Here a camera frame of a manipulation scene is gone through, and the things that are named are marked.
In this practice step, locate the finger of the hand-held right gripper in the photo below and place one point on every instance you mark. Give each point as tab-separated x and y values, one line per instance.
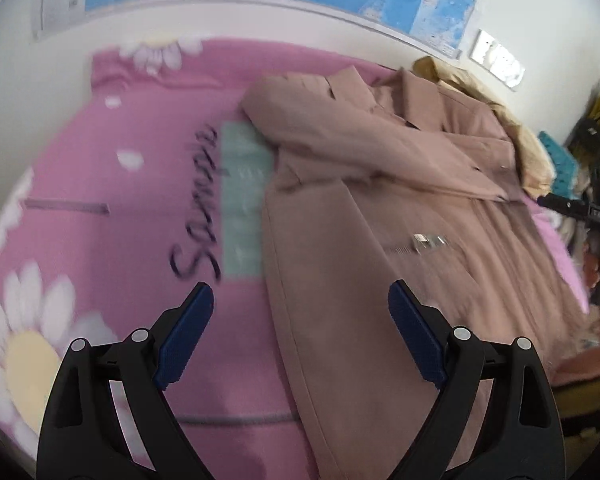
562	206

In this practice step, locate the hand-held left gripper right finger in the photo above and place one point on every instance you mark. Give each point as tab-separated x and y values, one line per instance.
416	335

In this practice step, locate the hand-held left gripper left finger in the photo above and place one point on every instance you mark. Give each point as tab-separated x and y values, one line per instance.
185	337

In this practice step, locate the dusty pink jacket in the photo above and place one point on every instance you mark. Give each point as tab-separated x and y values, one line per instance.
380	210

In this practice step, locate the person's right forearm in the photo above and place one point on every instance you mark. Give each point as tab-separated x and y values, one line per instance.
587	365

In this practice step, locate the blue plastic stool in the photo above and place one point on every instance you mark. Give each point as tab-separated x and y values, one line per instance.
560	160

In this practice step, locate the tan garment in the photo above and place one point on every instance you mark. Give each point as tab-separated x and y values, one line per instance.
525	145

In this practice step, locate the black bag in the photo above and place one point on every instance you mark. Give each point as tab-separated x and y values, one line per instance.
587	137

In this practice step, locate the pink daisy print blanket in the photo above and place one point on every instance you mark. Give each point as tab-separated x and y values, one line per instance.
105	170

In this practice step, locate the white wall socket panel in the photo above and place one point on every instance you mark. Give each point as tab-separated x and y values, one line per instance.
497	59

